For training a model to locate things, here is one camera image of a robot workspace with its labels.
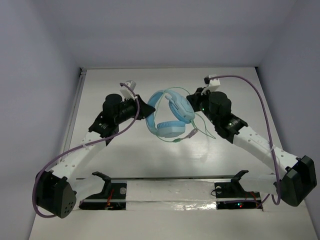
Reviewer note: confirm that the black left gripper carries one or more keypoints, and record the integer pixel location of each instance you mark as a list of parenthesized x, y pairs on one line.
[(138, 107)]

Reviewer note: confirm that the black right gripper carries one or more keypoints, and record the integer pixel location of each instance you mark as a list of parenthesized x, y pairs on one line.
[(196, 98)]

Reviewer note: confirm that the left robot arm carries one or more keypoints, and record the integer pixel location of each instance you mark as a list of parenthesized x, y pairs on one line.
[(56, 191)]

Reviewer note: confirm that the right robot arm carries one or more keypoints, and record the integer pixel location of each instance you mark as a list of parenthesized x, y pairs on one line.
[(293, 178)]

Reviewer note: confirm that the white front panel board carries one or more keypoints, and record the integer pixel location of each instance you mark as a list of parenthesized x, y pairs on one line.
[(280, 223)]

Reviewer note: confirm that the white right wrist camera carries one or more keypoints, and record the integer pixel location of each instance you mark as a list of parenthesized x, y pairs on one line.
[(212, 82)]

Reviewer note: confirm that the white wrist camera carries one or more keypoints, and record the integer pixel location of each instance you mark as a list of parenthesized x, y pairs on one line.
[(212, 82), (127, 89)]

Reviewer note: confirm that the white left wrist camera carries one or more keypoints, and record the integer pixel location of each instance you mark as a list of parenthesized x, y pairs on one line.
[(127, 89)]

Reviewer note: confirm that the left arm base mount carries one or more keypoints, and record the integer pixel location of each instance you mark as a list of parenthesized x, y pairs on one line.
[(111, 197)]

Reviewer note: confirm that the aluminium rail strip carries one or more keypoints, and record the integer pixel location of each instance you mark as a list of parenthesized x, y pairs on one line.
[(173, 178)]

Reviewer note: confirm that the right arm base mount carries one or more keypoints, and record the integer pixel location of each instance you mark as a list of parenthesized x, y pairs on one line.
[(230, 195)]

